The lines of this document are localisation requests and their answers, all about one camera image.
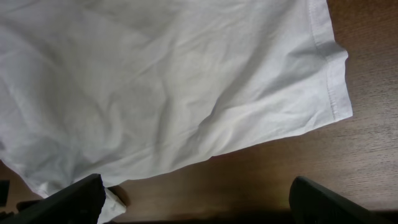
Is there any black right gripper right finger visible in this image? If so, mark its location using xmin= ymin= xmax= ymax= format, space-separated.
xmin=289 ymin=176 xmax=390 ymax=224

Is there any white printed t-shirt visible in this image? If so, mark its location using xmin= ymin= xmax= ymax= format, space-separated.
xmin=0 ymin=0 xmax=353 ymax=224

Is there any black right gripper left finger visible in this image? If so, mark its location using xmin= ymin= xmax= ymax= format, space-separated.
xmin=1 ymin=174 xmax=106 ymax=224

